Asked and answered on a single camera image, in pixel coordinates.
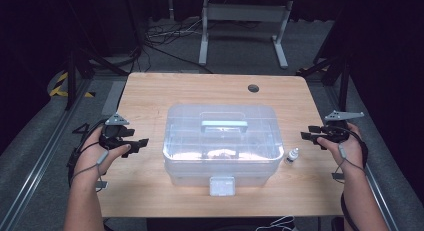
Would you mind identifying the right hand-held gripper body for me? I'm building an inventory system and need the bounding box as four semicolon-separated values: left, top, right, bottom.
324;110;365;143

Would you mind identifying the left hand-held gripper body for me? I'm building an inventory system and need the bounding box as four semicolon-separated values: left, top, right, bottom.
98;112;130;150

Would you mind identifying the small clear dropper bottle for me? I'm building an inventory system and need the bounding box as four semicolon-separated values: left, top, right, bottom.
284;147;300;166

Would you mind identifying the clear plastic storage box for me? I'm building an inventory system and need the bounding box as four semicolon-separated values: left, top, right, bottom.
162;103;285;197

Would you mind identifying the person's right hand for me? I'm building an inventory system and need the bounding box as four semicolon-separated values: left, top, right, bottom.
316;122;365;176

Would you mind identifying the person's left hand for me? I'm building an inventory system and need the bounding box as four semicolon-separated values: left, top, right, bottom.
73;125;132;189

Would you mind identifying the black metal stand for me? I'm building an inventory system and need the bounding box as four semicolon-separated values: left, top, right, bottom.
296;47;355;113
64;0;130;111

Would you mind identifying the yellow black floor tape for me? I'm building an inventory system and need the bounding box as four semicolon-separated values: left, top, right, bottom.
48;71;97;99

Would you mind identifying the grey right wrist lanyard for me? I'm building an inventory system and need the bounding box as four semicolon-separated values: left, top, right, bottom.
334;143;367;183

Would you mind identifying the grey wrist lanyard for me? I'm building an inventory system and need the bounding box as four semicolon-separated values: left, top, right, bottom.
334;143;367;183
69;149;111;188

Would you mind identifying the grey left wrist lanyard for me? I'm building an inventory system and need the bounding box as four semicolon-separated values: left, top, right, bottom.
69;149;111;188

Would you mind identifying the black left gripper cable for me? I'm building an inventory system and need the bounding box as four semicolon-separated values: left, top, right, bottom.
66;119;109;189

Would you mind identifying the thin white cable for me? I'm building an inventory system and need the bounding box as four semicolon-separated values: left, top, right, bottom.
254;214;298;231

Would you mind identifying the bundle of floor cables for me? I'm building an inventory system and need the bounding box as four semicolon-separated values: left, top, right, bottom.
143;16;214;75

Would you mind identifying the white metal table frame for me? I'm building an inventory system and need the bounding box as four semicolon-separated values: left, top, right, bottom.
198;0;294;70

